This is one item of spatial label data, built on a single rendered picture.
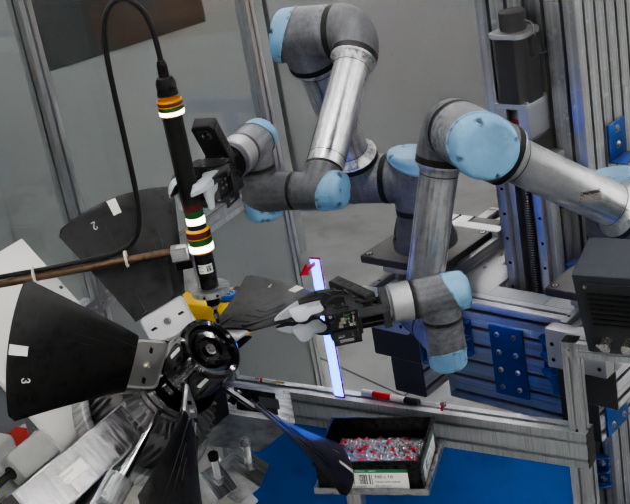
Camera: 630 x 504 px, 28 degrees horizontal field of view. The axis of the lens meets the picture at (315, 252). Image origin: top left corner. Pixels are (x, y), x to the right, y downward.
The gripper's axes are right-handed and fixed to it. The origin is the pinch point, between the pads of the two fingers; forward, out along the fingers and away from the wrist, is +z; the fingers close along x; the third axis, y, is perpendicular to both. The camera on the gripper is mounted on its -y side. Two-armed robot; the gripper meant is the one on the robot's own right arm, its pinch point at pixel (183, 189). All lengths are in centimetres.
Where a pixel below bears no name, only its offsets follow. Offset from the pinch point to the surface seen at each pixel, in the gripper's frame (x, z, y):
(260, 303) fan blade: -2.1, -16.4, 30.2
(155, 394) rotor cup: 6.3, 13.8, 33.2
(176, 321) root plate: 5.0, 3.6, 24.0
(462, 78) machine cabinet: 74, -445, 110
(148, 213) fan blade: 12.8, -7.9, 7.6
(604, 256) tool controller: -67, -25, 24
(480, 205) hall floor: 47, -353, 146
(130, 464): 6.0, 26.7, 39.3
